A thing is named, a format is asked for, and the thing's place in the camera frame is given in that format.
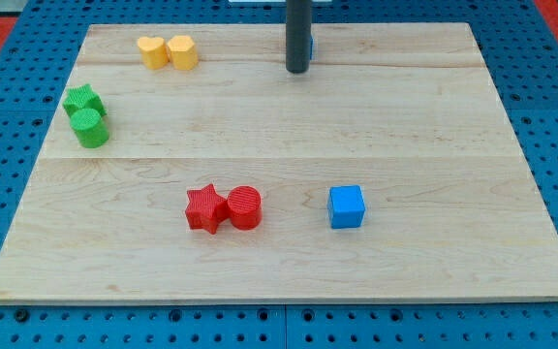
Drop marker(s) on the green star block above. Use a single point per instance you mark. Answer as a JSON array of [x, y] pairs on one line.
[[83, 97]]

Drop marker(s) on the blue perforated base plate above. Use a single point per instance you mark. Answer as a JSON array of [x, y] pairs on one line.
[[522, 56]]

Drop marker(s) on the blue block behind stick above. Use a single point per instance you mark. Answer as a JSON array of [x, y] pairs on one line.
[[311, 48]]

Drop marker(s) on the red cylinder block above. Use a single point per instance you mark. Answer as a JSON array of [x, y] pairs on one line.
[[245, 206]]

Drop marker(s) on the yellow hexagon block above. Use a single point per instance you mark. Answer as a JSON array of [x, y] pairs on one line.
[[183, 52]]

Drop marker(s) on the light wooden board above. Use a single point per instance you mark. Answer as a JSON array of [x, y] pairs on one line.
[[406, 111]]

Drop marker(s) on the yellow heart block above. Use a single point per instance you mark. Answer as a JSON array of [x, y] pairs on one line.
[[153, 52]]

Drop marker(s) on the dark grey cylindrical robot stick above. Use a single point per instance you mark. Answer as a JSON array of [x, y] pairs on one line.
[[298, 35]]

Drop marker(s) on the blue cube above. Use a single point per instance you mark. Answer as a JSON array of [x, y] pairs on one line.
[[345, 206]]

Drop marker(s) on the red star block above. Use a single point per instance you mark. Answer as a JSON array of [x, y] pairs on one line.
[[206, 209]]

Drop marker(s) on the green cylinder block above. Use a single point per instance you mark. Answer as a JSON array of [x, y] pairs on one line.
[[89, 127]]

